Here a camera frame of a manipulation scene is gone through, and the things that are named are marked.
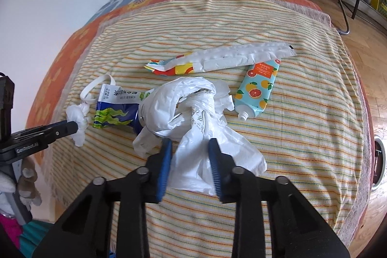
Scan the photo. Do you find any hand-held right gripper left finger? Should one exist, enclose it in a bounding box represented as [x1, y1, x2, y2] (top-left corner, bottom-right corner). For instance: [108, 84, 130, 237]
[45, 137, 174, 258]

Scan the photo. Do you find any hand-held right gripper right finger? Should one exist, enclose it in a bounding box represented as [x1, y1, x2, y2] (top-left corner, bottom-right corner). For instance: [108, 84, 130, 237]
[207, 138, 353, 258]

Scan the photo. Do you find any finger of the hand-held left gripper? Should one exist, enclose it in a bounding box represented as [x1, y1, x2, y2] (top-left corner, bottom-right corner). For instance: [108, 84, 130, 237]
[10, 120, 80, 150]

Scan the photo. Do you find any white tissue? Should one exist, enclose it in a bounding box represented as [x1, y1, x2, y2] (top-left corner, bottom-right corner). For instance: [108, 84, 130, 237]
[66, 103, 91, 147]

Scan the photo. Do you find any white elastic loop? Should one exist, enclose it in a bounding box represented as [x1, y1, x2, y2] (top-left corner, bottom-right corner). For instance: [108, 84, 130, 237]
[80, 73, 117, 104]

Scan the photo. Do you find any blue snack packet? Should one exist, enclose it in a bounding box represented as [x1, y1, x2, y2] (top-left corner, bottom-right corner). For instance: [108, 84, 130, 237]
[92, 83, 158, 134]

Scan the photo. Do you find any white plastic bag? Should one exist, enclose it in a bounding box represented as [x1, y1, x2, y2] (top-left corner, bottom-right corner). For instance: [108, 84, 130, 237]
[132, 76, 267, 196]

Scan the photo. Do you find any fruit print tube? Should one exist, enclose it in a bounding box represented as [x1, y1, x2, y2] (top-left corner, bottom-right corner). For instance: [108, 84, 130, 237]
[234, 58, 282, 121]

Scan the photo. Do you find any long white wrapper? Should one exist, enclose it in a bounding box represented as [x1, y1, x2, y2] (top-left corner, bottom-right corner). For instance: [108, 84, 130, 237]
[144, 42, 296, 77]

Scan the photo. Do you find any person's left hand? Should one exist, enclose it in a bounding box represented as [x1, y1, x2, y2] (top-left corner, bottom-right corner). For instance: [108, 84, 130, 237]
[0, 155, 43, 211]

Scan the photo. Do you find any orange floral sheet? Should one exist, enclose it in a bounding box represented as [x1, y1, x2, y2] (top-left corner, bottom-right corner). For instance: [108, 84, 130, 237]
[29, 0, 377, 249]

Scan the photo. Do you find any pink and teal clothing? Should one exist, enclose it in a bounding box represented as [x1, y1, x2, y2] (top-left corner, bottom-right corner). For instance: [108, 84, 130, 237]
[0, 214, 55, 258]

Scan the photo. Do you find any yellow striped towel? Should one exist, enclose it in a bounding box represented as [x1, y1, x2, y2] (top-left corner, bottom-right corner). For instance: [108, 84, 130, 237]
[50, 0, 372, 258]

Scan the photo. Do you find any yellow plastic crate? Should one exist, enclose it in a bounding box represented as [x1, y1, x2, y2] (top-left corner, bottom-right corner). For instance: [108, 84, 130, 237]
[369, 0, 387, 18]

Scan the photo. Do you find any ring light on stand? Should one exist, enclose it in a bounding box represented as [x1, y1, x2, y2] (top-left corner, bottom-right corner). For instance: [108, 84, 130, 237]
[373, 133, 387, 190]

